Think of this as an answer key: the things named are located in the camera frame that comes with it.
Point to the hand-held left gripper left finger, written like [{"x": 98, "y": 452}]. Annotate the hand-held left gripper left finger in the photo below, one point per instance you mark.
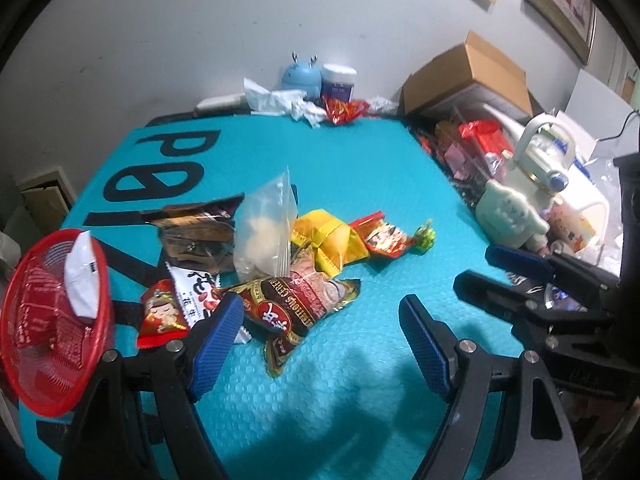
[{"x": 215, "y": 350}]

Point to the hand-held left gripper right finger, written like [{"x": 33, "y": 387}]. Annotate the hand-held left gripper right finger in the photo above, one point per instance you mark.
[{"x": 425, "y": 350}]

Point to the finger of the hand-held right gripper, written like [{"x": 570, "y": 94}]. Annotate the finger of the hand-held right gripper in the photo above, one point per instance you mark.
[
  {"x": 500, "y": 297},
  {"x": 520, "y": 262}
]

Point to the white red-print snack packet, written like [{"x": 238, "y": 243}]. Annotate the white red-print snack packet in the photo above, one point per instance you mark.
[{"x": 195, "y": 287}]

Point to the dark brown snack packet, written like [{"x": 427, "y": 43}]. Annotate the dark brown snack packet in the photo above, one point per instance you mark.
[{"x": 195, "y": 240}]

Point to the red mesh plastic basket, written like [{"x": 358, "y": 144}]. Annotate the red mesh plastic basket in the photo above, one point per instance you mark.
[{"x": 45, "y": 340}]

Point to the pale plush figure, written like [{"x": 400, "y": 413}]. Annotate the pale plush figure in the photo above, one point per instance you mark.
[{"x": 510, "y": 215}]

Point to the red cartoon snack packet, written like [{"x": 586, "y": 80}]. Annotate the red cartoon snack packet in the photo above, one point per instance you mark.
[{"x": 160, "y": 315}]

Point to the white printed mug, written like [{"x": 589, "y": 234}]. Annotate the white printed mug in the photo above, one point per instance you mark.
[{"x": 585, "y": 225}]

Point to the cream kettle bottle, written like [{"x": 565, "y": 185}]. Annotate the cream kettle bottle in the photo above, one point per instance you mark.
[{"x": 530, "y": 170}]

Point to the green wrapped candy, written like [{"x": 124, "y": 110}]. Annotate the green wrapped candy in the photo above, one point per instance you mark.
[{"x": 424, "y": 236}]

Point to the clear plastic snack bag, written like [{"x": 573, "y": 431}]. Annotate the clear plastic snack bag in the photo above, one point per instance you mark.
[{"x": 262, "y": 240}]

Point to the clear plastic box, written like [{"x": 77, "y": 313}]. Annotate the clear plastic box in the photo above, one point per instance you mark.
[{"x": 450, "y": 160}]

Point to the red gift packet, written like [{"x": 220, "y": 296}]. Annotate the red gift packet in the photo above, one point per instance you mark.
[{"x": 482, "y": 137}]

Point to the white board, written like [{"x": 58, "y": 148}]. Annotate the white board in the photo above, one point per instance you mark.
[{"x": 600, "y": 100}]

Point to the teal bubble mat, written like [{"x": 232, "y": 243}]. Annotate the teal bubble mat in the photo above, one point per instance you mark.
[{"x": 350, "y": 170}]

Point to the cardboard box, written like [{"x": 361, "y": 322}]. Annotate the cardboard box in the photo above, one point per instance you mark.
[{"x": 480, "y": 67}]

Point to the crumpled clear plastic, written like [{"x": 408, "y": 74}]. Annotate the crumpled clear plastic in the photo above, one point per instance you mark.
[{"x": 382, "y": 105}]

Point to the red orange wrappers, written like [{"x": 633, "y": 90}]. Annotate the red orange wrappers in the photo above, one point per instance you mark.
[{"x": 342, "y": 110}]

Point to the white flat case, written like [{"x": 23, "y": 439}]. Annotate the white flat case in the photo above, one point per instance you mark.
[{"x": 217, "y": 102}]

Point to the white jar purple label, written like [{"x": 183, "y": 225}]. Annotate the white jar purple label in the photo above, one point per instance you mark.
[{"x": 339, "y": 85}]

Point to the crumpled white paper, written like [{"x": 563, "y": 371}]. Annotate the crumpled white paper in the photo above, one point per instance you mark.
[{"x": 310, "y": 112}]

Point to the white tissue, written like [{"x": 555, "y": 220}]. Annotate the white tissue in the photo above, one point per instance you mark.
[{"x": 265, "y": 97}]

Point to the blue deer humidifier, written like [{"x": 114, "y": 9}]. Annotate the blue deer humidifier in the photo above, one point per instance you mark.
[{"x": 300, "y": 80}]

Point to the wall hatch wooden panel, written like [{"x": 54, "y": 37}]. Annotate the wall hatch wooden panel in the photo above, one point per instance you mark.
[{"x": 42, "y": 200}]

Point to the gold picture frame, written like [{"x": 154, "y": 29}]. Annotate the gold picture frame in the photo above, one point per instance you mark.
[{"x": 570, "y": 5}]

